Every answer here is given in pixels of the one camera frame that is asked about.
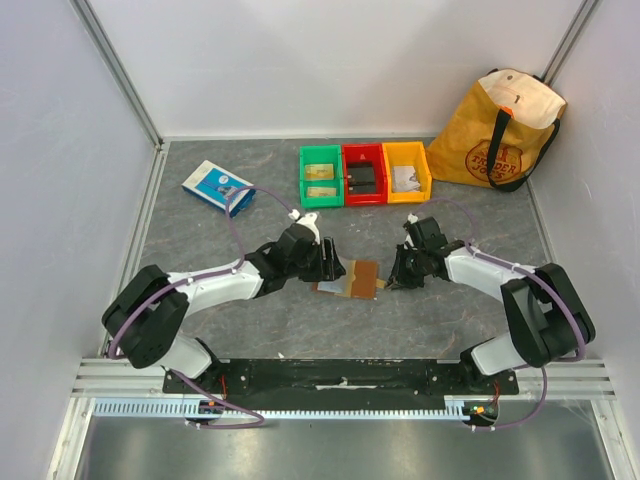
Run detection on brown leather card holder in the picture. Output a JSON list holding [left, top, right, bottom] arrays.
[[312, 260, 385, 300]]

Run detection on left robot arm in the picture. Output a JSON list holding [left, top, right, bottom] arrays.
[[101, 223, 346, 393]]

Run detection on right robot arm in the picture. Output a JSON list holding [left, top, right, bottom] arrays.
[[386, 214, 596, 394]]

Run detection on gold card lower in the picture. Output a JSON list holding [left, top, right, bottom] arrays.
[[306, 186, 337, 198]]

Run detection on gold card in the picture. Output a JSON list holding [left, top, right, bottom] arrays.
[[304, 163, 335, 181], [306, 186, 337, 198]]

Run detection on silver card in yellow bin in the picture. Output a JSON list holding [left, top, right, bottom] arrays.
[[391, 165, 421, 193]]

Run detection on black cards in red bin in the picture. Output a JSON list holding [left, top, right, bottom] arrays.
[[346, 162, 377, 195]]

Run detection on gold card upper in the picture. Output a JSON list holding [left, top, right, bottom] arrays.
[[304, 163, 335, 181]]

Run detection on red plastic bin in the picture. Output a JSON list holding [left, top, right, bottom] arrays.
[[341, 143, 388, 207]]

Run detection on yellow plastic bin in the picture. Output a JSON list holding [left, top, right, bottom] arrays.
[[382, 141, 433, 204]]

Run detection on green plastic bin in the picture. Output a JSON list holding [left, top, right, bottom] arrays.
[[299, 144, 344, 210]]

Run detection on blue and white box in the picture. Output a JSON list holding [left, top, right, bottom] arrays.
[[182, 160, 255, 217]]

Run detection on yellow Trader Joe's tote bag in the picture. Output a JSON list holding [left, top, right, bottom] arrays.
[[426, 69, 567, 193]]

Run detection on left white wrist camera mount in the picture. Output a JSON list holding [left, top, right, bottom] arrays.
[[288, 209, 320, 245]]

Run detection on slotted cable duct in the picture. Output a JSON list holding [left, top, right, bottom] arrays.
[[93, 398, 471, 421]]

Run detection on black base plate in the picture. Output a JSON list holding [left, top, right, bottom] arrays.
[[195, 359, 519, 410]]

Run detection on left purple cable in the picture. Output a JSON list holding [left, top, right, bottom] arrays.
[[107, 185, 301, 431]]

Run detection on aluminium frame rail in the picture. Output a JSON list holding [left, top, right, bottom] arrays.
[[72, 359, 616, 401]]

